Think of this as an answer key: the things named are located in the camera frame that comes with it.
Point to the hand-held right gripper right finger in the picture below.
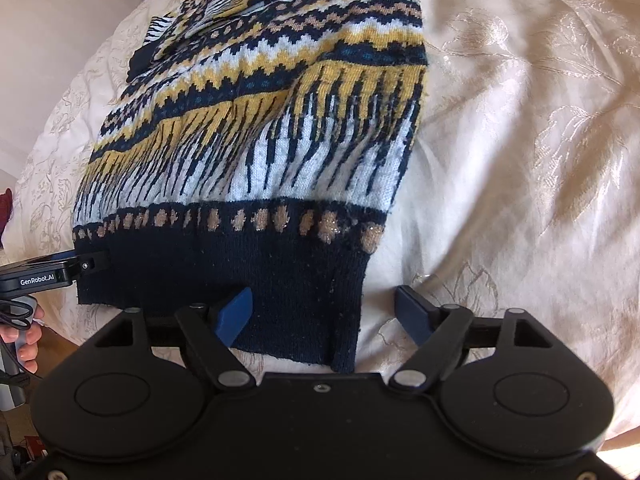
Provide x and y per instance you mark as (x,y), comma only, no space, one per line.
(412,315)

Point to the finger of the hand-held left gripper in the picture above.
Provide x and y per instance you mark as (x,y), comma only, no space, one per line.
(92,262)

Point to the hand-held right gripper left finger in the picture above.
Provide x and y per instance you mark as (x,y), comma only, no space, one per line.
(234,317)

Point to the navy yellow white patterned sweater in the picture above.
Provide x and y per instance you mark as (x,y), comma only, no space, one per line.
(260,160)

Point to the person's left hand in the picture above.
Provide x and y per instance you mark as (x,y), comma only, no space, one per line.
(27,347)

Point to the dark red cloth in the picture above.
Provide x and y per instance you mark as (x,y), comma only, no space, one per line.
(5,215)

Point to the white embroidered bedspread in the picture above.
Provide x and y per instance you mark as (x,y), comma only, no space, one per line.
(525,160)

